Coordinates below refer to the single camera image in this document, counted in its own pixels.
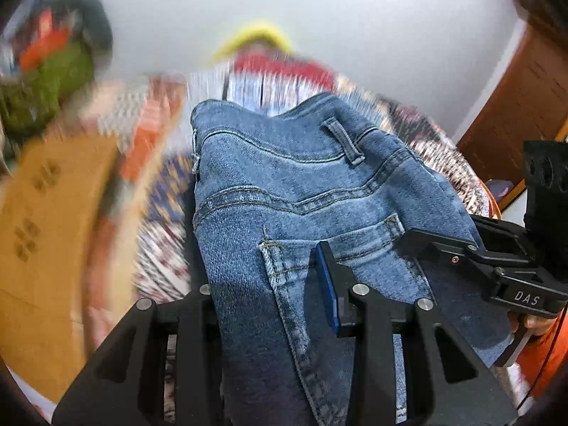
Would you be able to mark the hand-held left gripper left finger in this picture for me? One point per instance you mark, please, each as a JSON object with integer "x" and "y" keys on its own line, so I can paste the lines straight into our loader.
{"x": 195, "y": 324}

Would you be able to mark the wooden lap board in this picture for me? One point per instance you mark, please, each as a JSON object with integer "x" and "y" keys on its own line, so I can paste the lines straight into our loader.
{"x": 49, "y": 253}

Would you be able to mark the green patterned bag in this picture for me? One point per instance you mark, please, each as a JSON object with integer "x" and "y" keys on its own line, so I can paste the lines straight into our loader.
{"x": 44, "y": 84}

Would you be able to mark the orange geometric printed blanket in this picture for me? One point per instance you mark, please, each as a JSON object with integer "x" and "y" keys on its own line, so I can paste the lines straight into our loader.
{"x": 146, "y": 120}

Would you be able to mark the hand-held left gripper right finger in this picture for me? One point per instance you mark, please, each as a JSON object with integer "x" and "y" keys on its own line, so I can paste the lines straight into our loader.
{"x": 327, "y": 293}

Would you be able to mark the yellow plush object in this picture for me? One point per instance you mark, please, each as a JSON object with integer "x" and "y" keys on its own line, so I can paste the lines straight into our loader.
{"x": 253, "y": 37}

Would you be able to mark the blue denim pants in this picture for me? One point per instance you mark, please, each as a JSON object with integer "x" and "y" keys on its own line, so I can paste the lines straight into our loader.
{"x": 288, "y": 213}

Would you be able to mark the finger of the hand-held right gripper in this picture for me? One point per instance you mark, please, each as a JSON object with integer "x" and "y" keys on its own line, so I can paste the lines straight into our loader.
{"x": 439, "y": 246}
{"x": 501, "y": 228}

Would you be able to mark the person's right hand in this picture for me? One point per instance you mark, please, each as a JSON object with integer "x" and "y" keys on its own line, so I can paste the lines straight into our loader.
{"x": 526, "y": 323}

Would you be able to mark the brown wooden door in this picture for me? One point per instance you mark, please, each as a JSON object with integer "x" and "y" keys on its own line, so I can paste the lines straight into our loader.
{"x": 519, "y": 97}

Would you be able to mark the orange clothing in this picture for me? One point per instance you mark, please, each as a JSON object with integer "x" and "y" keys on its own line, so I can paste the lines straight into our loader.
{"x": 548, "y": 355}

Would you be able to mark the patchwork quilt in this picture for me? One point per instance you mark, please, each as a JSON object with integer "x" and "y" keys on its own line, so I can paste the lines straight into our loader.
{"x": 421, "y": 133}

